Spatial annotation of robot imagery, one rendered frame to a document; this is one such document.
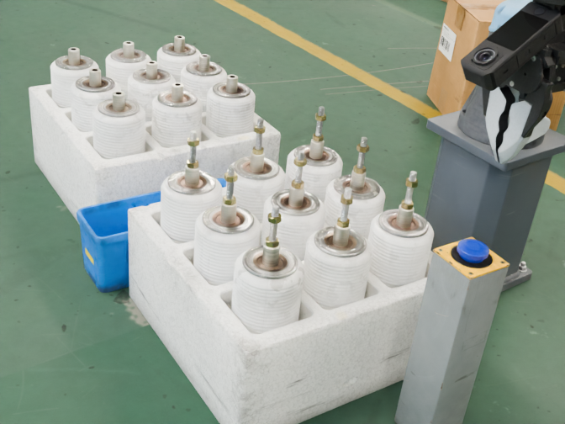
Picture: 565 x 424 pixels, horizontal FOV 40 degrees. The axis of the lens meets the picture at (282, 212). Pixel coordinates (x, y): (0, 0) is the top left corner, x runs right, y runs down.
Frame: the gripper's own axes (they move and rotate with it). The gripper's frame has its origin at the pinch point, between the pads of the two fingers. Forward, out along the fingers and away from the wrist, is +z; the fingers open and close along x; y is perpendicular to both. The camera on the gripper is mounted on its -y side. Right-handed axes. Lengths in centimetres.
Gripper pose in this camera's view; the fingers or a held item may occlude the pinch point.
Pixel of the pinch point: (498, 153)
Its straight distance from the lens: 96.6
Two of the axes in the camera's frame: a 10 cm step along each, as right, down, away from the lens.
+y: 8.4, -2.1, 4.9
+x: -5.3, -4.8, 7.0
